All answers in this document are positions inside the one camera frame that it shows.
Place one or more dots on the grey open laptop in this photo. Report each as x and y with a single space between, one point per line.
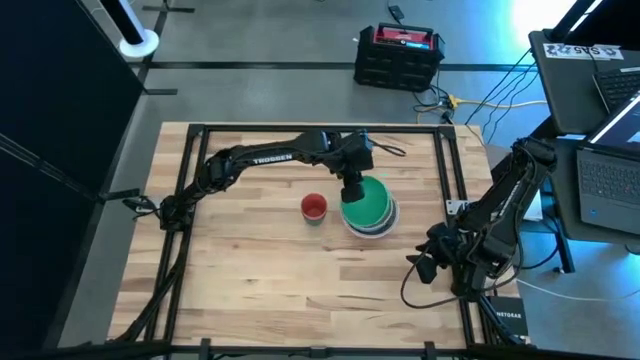
607 192

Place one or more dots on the white printed sticker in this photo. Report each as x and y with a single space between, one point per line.
582 51

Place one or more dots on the white metal mounting plate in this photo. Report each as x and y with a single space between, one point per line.
456 206

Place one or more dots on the black laptop desk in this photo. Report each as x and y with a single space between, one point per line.
562 210

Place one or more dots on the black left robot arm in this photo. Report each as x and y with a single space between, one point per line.
270 155

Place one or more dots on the black Netgear network box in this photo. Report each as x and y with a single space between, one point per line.
511 320

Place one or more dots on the large white bowl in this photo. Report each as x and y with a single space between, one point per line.
372 236

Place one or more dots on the red and black power station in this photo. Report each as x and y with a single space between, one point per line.
399 57

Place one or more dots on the black power adapter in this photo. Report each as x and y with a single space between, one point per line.
396 12

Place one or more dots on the red cup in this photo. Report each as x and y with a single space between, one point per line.
314 206

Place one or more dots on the green bowl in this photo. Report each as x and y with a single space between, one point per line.
375 205

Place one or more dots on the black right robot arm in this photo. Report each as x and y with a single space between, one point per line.
500 210

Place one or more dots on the white-based black tower fan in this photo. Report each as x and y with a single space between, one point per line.
142 47

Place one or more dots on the black partition panel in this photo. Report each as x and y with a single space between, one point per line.
50 100

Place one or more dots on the black desk with sticker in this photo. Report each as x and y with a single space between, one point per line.
565 95

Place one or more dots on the black aluminium table frame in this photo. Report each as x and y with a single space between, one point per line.
250 128

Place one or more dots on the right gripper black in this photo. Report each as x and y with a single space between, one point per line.
445 247

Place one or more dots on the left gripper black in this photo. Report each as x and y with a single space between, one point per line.
357 152

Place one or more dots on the black laptop keyboard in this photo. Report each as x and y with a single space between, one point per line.
620 87

